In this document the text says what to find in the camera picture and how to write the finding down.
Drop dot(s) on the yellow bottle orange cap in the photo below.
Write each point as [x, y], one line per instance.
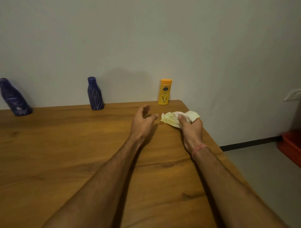
[165, 92]

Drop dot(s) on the white wet wipe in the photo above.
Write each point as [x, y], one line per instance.
[171, 118]

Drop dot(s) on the pink thread wristband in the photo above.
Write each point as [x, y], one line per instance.
[198, 150]

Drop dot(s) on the wooden table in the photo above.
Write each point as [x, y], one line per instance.
[58, 145]

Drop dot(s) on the person's left hand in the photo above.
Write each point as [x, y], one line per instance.
[141, 126]

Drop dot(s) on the dark blue striped bottle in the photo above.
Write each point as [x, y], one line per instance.
[95, 96]

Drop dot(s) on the red plastic bin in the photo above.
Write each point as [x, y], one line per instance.
[291, 145]

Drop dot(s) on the person's left forearm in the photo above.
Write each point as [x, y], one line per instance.
[101, 188]

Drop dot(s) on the person's right hand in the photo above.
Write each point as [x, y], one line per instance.
[192, 136]

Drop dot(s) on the black baseboard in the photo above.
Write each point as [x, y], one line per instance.
[249, 143]

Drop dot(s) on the dark blue bottle white print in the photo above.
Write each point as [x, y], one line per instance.
[15, 101]

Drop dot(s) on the person's right forearm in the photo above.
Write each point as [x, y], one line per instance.
[230, 192]

